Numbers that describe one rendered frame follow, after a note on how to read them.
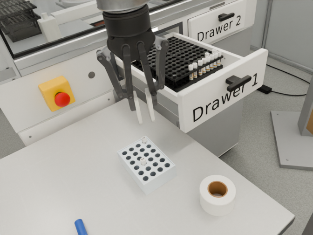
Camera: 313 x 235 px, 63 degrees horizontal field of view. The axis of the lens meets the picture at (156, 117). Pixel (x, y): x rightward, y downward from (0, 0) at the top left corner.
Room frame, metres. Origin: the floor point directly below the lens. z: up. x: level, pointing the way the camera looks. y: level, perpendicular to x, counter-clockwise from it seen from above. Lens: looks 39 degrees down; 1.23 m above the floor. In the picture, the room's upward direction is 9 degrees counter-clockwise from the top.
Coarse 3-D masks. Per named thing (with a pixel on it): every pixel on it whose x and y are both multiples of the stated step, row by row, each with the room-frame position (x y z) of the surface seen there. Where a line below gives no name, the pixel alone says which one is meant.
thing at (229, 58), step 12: (168, 36) 0.86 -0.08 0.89; (180, 36) 0.84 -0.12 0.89; (216, 48) 0.70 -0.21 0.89; (120, 60) 0.72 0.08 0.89; (228, 60) 0.66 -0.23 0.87; (120, 72) 0.72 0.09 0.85; (132, 72) 0.66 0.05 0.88; (144, 84) 0.60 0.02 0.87; (192, 84) 0.62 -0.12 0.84; (156, 96) 0.55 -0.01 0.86; (168, 96) 0.51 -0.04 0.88; (168, 108) 0.51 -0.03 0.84
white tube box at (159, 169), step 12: (132, 144) 0.45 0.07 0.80; (144, 144) 0.45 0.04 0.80; (120, 156) 0.42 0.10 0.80; (132, 156) 0.41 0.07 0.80; (144, 156) 0.41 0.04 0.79; (156, 156) 0.41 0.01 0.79; (132, 168) 0.38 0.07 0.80; (144, 168) 0.37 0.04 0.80; (156, 168) 0.37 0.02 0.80; (168, 168) 0.36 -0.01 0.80; (144, 180) 0.35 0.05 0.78; (156, 180) 0.34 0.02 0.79; (168, 180) 0.35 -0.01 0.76; (144, 192) 0.33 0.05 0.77
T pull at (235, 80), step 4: (232, 76) 0.51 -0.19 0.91; (236, 76) 0.51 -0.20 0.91; (244, 76) 0.50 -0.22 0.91; (248, 76) 0.50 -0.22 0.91; (228, 80) 0.50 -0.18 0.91; (232, 80) 0.49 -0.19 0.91; (236, 80) 0.49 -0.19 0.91; (240, 80) 0.49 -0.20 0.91; (244, 80) 0.49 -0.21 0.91; (248, 80) 0.49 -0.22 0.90; (232, 84) 0.47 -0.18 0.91; (236, 84) 0.47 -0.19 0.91; (240, 84) 0.48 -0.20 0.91; (228, 88) 0.47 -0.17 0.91; (232, 88) 0.46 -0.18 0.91; (236, 88) 0.47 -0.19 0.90
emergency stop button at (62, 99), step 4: (64, 92) 0.59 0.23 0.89; (56, 96) 0.57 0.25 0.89; (60, 96) 0.57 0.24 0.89; (64, 96) 0.57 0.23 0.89; (68, 96) 0.58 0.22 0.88; (56, 100) 0.56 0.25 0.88; (60, 100) 0.57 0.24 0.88; (64, 100) 0.57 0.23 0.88; (68, 100) 0.58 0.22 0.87; (56, 104) 0.56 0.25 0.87; (60, 104) 0.56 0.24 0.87; (64, 104) 0.57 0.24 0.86
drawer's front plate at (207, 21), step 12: (240, 0) 1.01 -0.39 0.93; (216, 12) 0.94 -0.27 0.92; (228, 12) 0.97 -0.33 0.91; (240, 12) 1.01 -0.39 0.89; (192, 24) 0.88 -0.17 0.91; (204, 24) 0.91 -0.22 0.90; (216, 24) 0.94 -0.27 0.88; (228, 24) 0.97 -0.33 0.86; (240, 24) 1.01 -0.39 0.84; (192, 36) 0.88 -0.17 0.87; (204, 36) 0.91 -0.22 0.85; (216, 36) 0.94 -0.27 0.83
